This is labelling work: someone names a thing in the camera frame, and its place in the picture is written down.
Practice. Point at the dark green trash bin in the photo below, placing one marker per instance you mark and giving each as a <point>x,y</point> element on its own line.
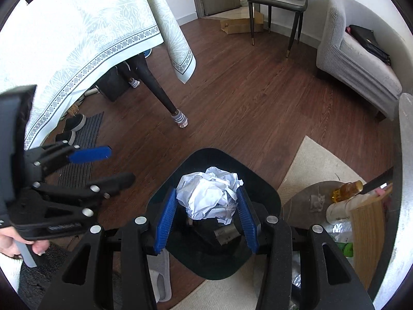
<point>206,261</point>

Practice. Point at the round grey marble table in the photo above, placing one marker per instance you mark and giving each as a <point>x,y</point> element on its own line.
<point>401,168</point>

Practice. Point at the grey wrapper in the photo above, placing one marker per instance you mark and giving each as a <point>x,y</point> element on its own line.
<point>226,234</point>

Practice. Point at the grey armchair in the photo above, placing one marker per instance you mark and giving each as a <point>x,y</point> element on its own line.
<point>355,71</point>

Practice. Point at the green glass bottle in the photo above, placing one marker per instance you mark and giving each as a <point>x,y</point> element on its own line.
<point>347,191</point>

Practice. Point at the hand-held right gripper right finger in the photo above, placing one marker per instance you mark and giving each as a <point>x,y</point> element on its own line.
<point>248,219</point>

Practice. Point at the black handbag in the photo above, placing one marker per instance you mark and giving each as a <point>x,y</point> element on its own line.
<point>371,43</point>

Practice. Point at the person's grey knit garment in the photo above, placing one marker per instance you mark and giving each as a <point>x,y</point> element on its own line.
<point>45,271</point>

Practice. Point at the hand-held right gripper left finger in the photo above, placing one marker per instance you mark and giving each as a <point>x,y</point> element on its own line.
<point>166,222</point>

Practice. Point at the grey slipper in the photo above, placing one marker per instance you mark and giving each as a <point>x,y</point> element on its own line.
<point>159,277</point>

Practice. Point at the dark ribbed doormat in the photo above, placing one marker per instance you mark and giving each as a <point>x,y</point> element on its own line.
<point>84,155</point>

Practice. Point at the flat cardboard box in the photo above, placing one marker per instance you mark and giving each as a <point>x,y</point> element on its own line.
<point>238,24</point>

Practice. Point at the black shoe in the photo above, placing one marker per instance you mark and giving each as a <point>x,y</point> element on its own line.
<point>66,137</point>
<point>75,122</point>

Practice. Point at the grey chair black legs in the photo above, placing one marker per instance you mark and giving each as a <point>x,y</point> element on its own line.
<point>274,1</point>

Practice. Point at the clear plastic bottle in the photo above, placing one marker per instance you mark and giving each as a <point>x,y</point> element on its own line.
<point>338,231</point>

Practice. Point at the person's left hand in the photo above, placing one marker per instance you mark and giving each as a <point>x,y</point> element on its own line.
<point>9,242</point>

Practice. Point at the beige rug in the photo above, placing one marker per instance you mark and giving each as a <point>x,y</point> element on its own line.
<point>316,168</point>

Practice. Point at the green patterned tablecloth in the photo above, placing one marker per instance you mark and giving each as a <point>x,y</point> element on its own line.
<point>80,32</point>

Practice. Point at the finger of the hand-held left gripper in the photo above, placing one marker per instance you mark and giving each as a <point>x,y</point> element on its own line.
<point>90,154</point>
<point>106,184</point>

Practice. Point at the black box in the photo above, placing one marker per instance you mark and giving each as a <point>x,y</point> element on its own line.
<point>111,85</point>

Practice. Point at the crumpled tissue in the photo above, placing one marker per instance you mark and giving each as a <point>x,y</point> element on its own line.
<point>317,201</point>

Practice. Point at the white plastic bottle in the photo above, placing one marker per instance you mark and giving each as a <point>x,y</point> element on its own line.
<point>337,213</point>

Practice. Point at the white paper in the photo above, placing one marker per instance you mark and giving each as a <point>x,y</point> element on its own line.
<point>209,193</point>

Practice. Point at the green cap plastic bottle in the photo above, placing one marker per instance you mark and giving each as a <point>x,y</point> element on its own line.
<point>347,249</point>

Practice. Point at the dark table leg striped sock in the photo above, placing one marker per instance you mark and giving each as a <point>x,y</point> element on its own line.
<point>132,79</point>
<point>158,87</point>

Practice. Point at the wooden board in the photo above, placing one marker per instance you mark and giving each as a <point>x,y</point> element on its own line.
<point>367,232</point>

